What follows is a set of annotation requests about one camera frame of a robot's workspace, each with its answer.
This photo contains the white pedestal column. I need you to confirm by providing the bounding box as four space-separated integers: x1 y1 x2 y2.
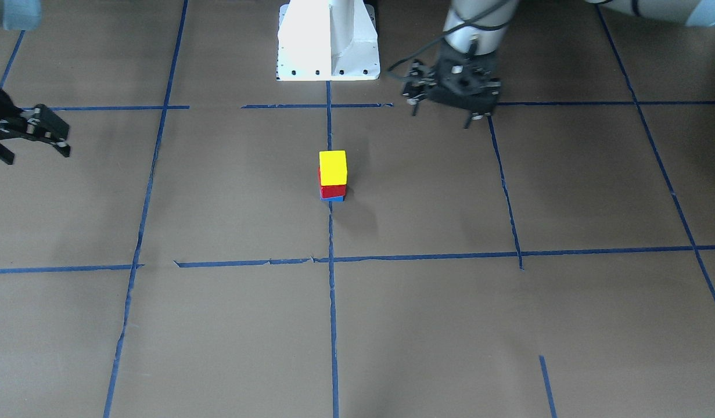
276 1 381 82

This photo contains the yellow wooden block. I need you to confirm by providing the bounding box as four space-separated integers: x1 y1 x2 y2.
318 150 348 187

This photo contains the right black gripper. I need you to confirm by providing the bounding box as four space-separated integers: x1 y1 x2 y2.
0 87 71 165

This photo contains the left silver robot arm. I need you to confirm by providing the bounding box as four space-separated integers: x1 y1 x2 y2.
389 1 715 119

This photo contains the red wooden block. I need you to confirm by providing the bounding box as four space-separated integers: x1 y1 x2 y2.
318 169 348 198

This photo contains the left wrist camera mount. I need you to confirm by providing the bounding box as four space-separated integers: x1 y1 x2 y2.
437 40 501 111

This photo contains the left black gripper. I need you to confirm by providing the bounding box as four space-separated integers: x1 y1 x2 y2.
401 61 498 129

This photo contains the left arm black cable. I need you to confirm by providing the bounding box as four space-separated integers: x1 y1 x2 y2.
385 0 512 82

